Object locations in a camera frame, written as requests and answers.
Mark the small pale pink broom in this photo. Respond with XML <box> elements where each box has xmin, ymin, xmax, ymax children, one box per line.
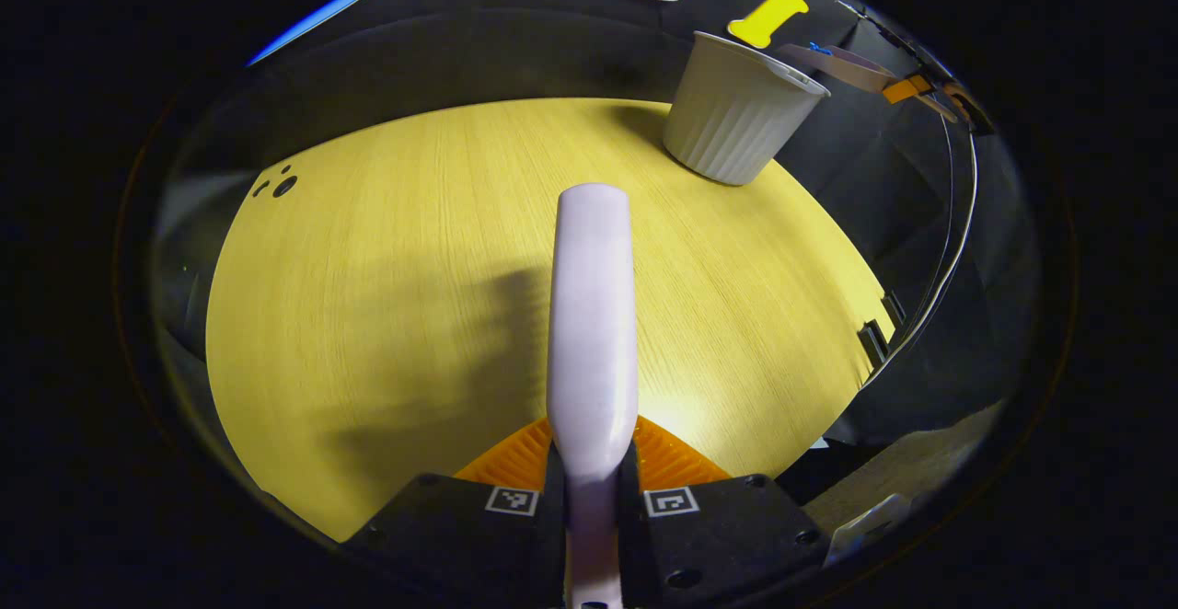
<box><xmin>547</xmin><ymin>183</ymin><xmax>639</xmax><ymax>609</ymax></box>

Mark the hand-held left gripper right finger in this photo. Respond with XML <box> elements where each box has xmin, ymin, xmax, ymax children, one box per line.
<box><xmin>618</xmin><ymin>414</ymin><xmax>829</xmax><ymax>609</ymax></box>

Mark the pale purple dustpan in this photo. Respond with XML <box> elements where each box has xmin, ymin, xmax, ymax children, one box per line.
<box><xmin>778</xmin><ymin>42</ymin><xmax>960</xmax><ymax>124</ymax></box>

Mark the white ribbed garbage bin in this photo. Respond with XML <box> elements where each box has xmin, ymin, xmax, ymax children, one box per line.
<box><xmin>663</xmin><ymin>31</ymin><xmax>831</xmax><ymax>187</ymax></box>

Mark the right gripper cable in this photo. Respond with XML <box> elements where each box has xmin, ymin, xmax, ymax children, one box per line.
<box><xmin>860</xmin><ymin>112</ymin><xmax>979</xmax><ymax>389</ymax></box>

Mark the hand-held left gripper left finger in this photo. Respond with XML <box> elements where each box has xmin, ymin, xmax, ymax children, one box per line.
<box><xmin>342</xmin><ymin>418</ymin><xmax>567</xmax><ymax>609</ymax></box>

